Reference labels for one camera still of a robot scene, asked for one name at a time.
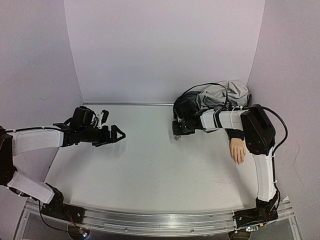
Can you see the small nail polish bottle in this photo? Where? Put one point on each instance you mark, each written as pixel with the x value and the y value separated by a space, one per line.
pixel 177 137

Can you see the mannequin hand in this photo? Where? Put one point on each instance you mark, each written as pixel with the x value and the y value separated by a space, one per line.
pixel 237 150

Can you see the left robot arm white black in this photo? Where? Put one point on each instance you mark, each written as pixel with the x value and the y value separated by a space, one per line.
pixel 85 126

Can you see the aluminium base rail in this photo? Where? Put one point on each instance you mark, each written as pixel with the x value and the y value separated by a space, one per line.
pixel 184 224

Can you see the grey crumpled cloth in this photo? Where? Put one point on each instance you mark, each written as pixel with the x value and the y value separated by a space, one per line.
pixel 223 94

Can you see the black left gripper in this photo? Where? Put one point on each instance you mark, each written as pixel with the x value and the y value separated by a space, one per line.
pixel 107 139

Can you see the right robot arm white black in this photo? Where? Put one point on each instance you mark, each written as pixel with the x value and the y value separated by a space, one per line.
pixel 259 136

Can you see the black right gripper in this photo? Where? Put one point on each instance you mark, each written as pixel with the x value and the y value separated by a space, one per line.
pixel 177 129

